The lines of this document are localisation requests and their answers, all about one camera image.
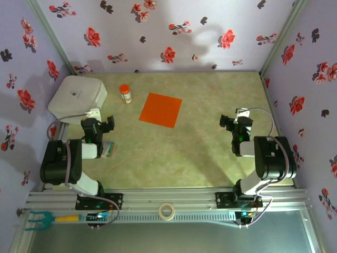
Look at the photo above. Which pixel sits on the white square lidded container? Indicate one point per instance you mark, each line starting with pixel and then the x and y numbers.
pixel 76 97

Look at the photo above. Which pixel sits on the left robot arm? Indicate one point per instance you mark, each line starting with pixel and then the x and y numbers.
pixel 58 163

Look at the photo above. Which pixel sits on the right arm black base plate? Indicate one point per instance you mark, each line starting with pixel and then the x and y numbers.
pixel 222 200

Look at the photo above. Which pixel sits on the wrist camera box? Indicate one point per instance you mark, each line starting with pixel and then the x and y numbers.
pixel 93 114
pixel 243 112

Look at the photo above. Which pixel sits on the orange square paper sheet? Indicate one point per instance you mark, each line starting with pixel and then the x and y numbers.
pixel 160 110

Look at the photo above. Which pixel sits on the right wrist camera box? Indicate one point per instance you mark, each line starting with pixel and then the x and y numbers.
pixel 243 112

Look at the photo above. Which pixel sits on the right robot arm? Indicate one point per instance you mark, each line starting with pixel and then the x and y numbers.
pixel 273 158

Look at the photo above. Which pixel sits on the small teal-edged packet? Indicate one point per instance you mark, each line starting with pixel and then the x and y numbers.
pixel 109 150

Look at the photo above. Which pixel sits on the orange-capped pill bottle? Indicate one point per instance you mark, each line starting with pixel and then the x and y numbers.
pixel 126 96

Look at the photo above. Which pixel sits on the aluminium front rail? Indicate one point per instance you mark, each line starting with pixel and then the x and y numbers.
pixel 168 196

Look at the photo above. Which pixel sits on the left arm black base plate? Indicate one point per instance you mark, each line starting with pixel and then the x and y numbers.
pixel 117 201

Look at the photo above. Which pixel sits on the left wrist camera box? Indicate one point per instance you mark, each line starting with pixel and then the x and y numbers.
pixel 93 114

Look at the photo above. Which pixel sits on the beige tape roll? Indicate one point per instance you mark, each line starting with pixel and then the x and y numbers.
pixel 160 211

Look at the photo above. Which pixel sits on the aluminium corner post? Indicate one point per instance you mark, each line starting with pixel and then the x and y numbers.
pixel 283 34
pixel 49 34

